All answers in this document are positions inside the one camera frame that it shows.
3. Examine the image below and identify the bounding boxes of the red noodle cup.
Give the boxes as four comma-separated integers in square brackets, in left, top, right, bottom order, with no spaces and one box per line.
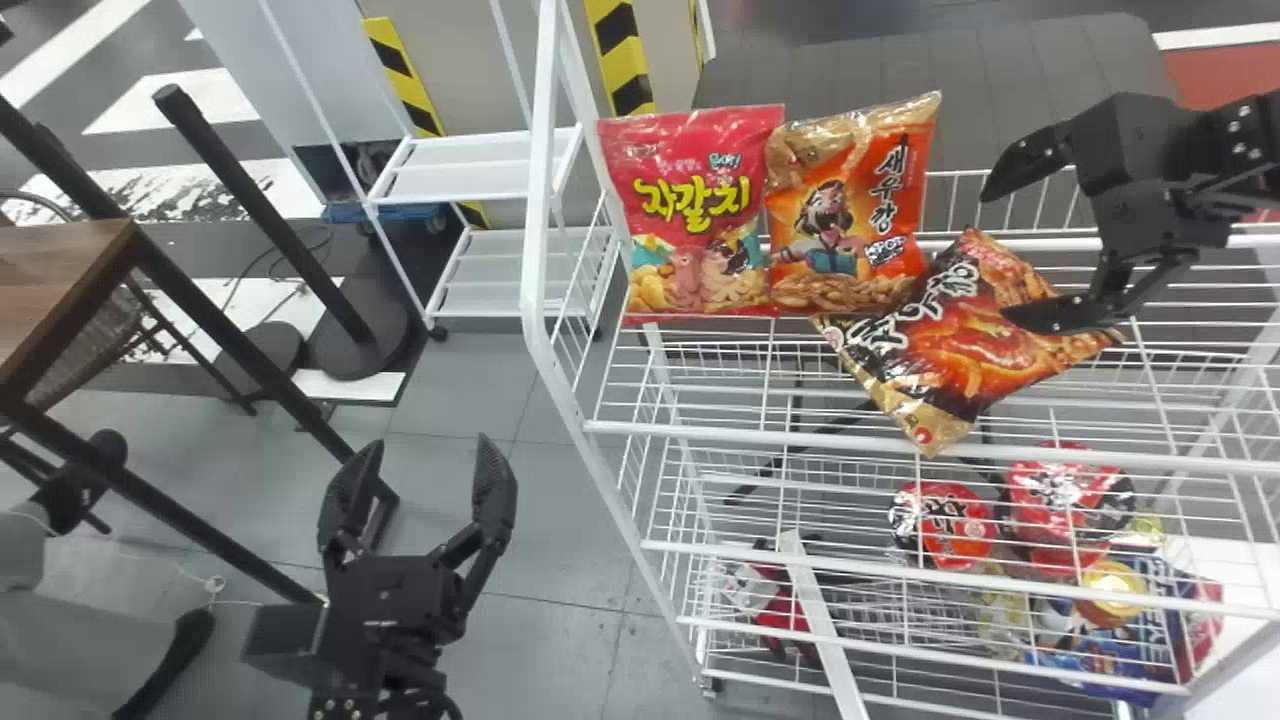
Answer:
[888,481,999,572]
[1004,441,1138,548]

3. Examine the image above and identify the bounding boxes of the black post on round foot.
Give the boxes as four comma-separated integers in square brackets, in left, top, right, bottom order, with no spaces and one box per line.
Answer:
[151,84,423,382]

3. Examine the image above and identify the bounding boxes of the white wire rack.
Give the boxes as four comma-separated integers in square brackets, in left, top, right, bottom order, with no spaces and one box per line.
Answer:
[519,0,1280,720]

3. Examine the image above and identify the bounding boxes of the blue snack packet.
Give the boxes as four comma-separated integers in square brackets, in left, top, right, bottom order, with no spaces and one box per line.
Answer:
[1026,556,1225,705]

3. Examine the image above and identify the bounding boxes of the person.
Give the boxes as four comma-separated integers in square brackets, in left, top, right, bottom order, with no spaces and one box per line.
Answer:
[0,429,217,720]

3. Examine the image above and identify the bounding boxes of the white shelf trolley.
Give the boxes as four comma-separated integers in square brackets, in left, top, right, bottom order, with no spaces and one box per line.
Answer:
[180,0,613,343]

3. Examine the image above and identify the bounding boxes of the yellow noodle cup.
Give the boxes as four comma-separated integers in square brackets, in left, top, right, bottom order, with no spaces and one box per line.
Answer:
[1074,558,1153,629]

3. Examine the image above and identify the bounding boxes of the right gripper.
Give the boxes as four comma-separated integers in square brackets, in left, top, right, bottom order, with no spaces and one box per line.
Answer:
[979,91,1238,337]

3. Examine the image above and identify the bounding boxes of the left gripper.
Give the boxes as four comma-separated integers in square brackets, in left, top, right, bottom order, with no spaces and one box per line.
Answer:
[316,432,519,683]

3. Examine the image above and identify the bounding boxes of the orange snack packet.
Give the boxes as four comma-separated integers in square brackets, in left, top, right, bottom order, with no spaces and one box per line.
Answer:
[764,91,943,314]

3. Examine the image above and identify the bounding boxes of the yellow black striped post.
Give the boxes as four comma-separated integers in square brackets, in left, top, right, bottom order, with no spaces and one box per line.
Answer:
[361,16,492,230]
[584,0,658,118]

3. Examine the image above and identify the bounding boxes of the black snack packet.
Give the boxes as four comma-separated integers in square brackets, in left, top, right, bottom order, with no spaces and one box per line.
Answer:
[814,228,1128,458]

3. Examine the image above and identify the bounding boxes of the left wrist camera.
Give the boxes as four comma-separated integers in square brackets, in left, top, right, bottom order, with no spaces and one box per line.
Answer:
[241,603,332,688]

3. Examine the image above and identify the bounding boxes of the red snack packet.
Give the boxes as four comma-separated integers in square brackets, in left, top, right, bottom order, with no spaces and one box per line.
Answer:
[597,104,787,324]

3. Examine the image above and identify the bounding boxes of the wooden side table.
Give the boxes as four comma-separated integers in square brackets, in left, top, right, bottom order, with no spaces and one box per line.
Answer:
[0,94,401,607]

